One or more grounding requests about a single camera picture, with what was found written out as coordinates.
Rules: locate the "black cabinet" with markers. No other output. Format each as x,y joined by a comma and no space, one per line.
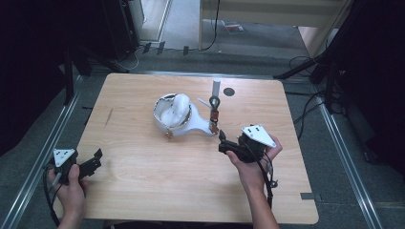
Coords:
119,28

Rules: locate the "white display stand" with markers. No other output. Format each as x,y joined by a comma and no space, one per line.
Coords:
197,122

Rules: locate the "red printed booklet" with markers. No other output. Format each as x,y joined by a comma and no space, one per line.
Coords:
233,26

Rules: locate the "metal floor rail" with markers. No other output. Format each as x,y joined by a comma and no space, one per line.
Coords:
38,159
350,165

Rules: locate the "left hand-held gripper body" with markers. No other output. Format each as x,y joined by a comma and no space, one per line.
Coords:
65,160

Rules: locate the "person's left hand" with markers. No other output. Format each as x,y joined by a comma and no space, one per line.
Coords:
71,194

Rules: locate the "person's right hand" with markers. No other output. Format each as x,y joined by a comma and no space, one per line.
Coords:
254,173

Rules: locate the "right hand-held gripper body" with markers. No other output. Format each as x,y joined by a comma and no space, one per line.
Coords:
256,136

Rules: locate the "light wooden furniture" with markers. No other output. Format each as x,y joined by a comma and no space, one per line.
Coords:
273,12

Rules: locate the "grey tape strip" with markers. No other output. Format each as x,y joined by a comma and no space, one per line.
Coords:
310,196

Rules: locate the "black upright stand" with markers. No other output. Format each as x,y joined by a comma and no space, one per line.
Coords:
68,76

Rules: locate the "black tape piece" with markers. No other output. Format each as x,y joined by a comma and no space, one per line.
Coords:
160,47
185,50
146,47

